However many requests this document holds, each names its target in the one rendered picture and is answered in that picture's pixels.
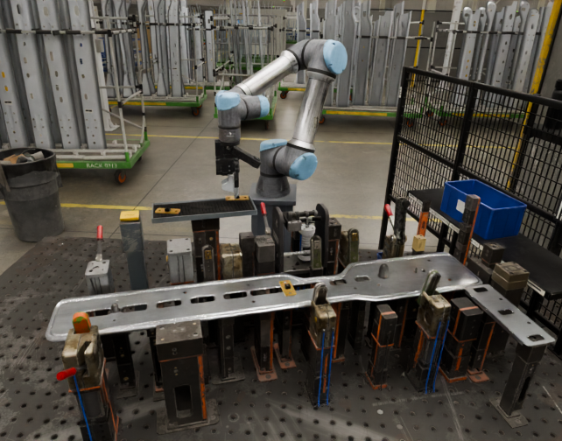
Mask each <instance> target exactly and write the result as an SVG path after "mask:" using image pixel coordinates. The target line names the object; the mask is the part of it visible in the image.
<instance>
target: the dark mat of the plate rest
mask: <svg viewBox="0 0 562 441"><path fill-rule="evenodd" d="M166 207H170V208H173V209H180V211H179V213H178V214H173V213H155V211H156V210H157V209H158V208H166ZM249 210H255V208H254V207H253V205H252V202H251V200H250V198H249V200H225V199H223V200H210V201H199V202H187V203H176V204H164V205H153V219H154V218H165V217H175V216H186V215H196V214H217V213H227V212H238V211H249Z"/></svg>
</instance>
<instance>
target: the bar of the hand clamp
mask: <svg viewBox="0 0 562 441"><path fill-rule="evenodd" d="M409 205H410V201H409V200H407V198H406V197H397V198H396V206H395V220H394V235H395V236H396V238H398V232H400V235H401V236H402V239H401V240H400V242H402V243H404V235H405V223H406V211H407V207H408V206H409ZM396 244H397V240H396Z"/></svg>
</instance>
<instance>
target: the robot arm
mask: <svg viewBox="0 0 562 441"><path fill-rule="evenodd" d="M347 60H348V56H347V52H346V49H345V47H344V45H343V44H342V43H341V42H339V41H334V40H331V39H329V40H325V39H314V38H309V39H305V40H302V41H300V42H298V43H296V44H295V45H292V46H290V47H289V48H287V49H286V50H284V51H283V52H281V54H280V57H279V58H277V59H275V60H274V61H272V62H271V63H270V64H269V65H267V66H265V67H264V68H262V69H261V70H259V71H257V72H256V73H254V74H252V75H251V76H250V77H249V78H247V79H246V80H244V81H242V82H241V83H239V84H238V85H236V86H235V87H233V88H231V89H230V90H222V91H220V92H219V93H218V94H217V95H216V97H215V104H216V106H217V111H218V134H219V139H215V140H214V143H215V164H216V175H222V176H228V177H227V178H225V179H224V180H223V181H222V182H221V183H222V186H221V188H222V189H223V190H225V191H229V192H233V193H234V196H235V199H236V197H237V195H238V194H239V172H240V165H239V159H241V160H242V161H244V162H246V163H247V164H249V165H251V166H252V167H254V168H257V169H258V168H259V166H260V176H259V179H258V181H257V184H256V193H257V194H258V195H260V196H262V197H265V198H282V197H285V196H287V195H289V194H290V191H291V188H290V184H289V181H288V178H287V176H288V177H291V178H292V179H297V180H305V179H308V178H309V177H311V176H312V175H313V173H314V172H315V170H316V167H317V163H318V161H317V158H316V156H315V155H314V152H315V148H314V147H313V141H314V138H315V135H316V131H317V128H318V125H319V122H320V117H321V113H322V110H323V107H324V104H325V100H326V98H327V92H328V89H329V86H330V84H331V83H332V82H334V81H335V79H336V75H337V74H341V73H342V71H344V69H345V67H346V65H347ZM301 70H306V73H307V75H308V78H309V79H308V82H307V85H306V91H305V94H304V98H303V101H302V104H301V108H300V111H299V117H298V120H297V123H296V127H295V130H294V133H293V136H292V139H291V140H289V141H288V142H287V140H285V139H271V140H266V141H263V142H261V144H260V159H259V158H258V157H256V156H253V155H251V154H249V153H248V152H247V151H245V150H243V149H241V148H239V147H237V145H239V144H240V138H241V121H244V120H249V119H255V118H260V117H264V116H267V115H268V113H269V110H270V104H269V102H268V100H267V98H266V97H265V96H263V95H260V94H261V93H263V92H264V91H266V90H267V89H269V88H271V87H272V86H273V85H275V84H276V83H278V82H279V81H281V80H282V79H283V78H284V77H286V76H287V75H289V74H295V73H296V72H298V71H301ZM227 146H228V147H227ZM217 159H218V160H217Z"/></svg>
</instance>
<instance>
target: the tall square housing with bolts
mask: <svg viewBox="0 0 562 441"><path fill-rule="evenodd" d="M167 255H168V262H169V270H170V278H171V285H172V286H173V285H181V284H192V283H194V278H193V258H192V246H191V240H190V238H181V239H171V240H168V241H167ZM173 303H174V306H177V305H181V301H173Z"/></svg>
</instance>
